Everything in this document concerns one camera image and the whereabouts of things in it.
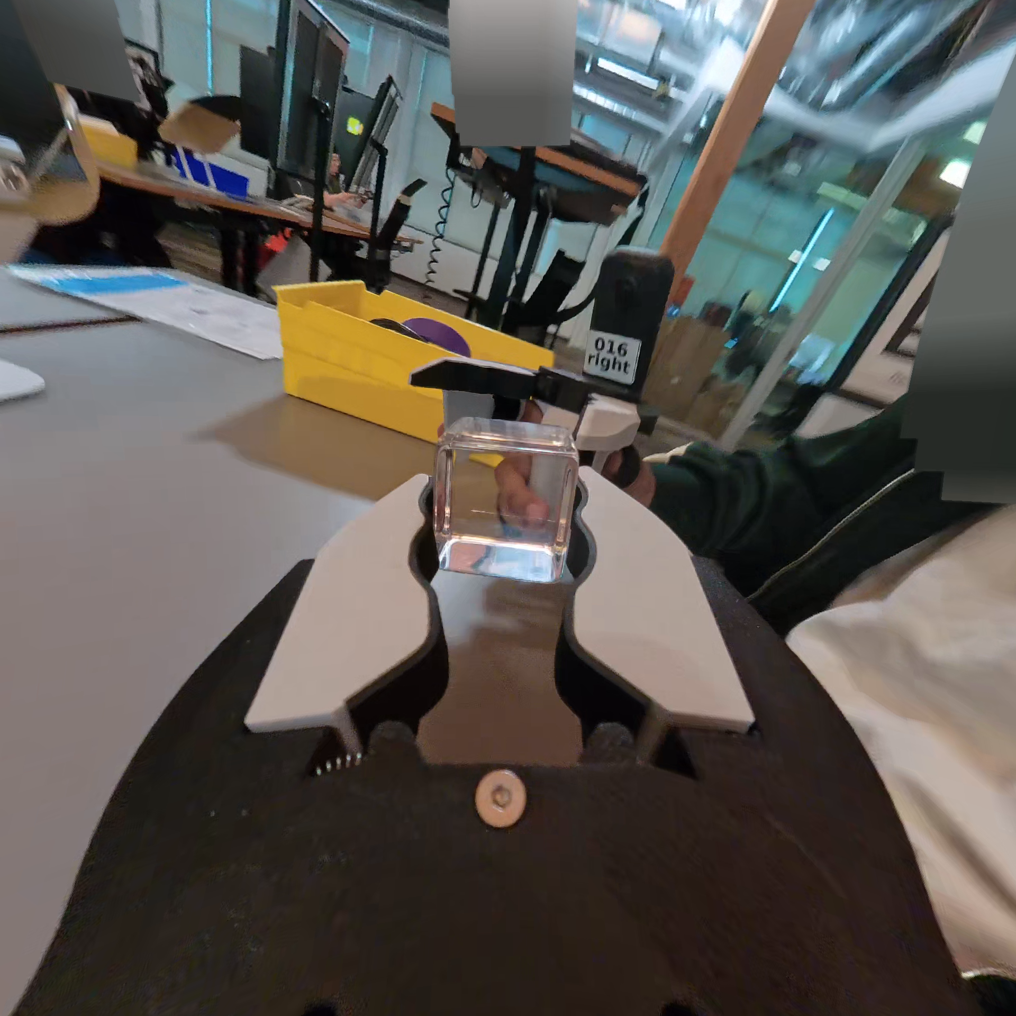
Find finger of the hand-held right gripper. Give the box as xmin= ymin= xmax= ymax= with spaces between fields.
xmin=410 ymin=356 xmax=550 ymax=422

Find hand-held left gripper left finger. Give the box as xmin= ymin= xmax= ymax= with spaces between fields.
xmin=243 ymin=472 xmax=452 ymax=759

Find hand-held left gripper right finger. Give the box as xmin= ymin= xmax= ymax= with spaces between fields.
xmin=558 ymin=467 xmax=755 ymax=761

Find clear acrylic cube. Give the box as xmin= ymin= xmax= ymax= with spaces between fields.
xmin=434 ymin=416 xmax=577 ymax=585

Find person's right forearm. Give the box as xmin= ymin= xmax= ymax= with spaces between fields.
xmin=641 ymin=395 xmax=915 ymax=606

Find standing desk with orange edge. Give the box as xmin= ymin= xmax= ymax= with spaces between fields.
xmin=431 ymin=102 xmax=650 ymax=330

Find grey desk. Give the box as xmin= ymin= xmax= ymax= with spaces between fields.
xmin=0 ymin=274 xmax=685 ymax=1016

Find person's right hand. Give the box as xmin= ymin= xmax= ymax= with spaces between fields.
xmin=496 ymin=399 xmax=551 ymax=530

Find purple round object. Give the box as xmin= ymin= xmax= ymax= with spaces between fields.
xmin=401 ymin=317 xmax=471 ymax=356

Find cardboard boxes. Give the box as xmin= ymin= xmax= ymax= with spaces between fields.
xmin=641 ymin=311 xmax=767 ymax=436

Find yellow plastic bin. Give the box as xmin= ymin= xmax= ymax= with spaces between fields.
xmin=273 ymin=278 xmax=557 ymax=443

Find black office chair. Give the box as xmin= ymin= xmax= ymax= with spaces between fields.
xmin=364 ymin=178 xmax=430 ymax=293

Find small black monitor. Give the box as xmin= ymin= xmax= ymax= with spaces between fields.
xmin=340 ymin=75 xmax=403 ymax=193

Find person's torso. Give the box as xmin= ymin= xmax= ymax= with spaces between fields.
xmin=746 ymin=468 xmax=1016 ymax=984

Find long wooden table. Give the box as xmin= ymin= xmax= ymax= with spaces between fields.
xmin=94 ymin=161 xmax=423 ymax=296

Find printed paper sheet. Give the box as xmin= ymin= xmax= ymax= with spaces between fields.
xmin=6 ymin=264 xmax=285 ymax=361

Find large black monitor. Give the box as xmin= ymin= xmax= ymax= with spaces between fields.
xmin=276 ymin=0 xmax=352 ymax=203

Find blue box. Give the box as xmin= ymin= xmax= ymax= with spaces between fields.
xmin=165 ymin=145 xmax=249 ymax=197

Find white sheet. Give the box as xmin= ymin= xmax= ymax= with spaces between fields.
xmin=0 ymin=358 xmax=47 ymax=404

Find small yellow bin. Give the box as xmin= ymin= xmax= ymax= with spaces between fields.
xmin=78 ymin=117 xmax=139 ymax=171

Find black coiled cable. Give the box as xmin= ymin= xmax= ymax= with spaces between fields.
xmin=424 ymin=165 xmax=459 ymax=288

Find wooden post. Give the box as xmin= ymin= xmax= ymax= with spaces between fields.
xmin=657 ymin=0 xmax=820 ymax=280

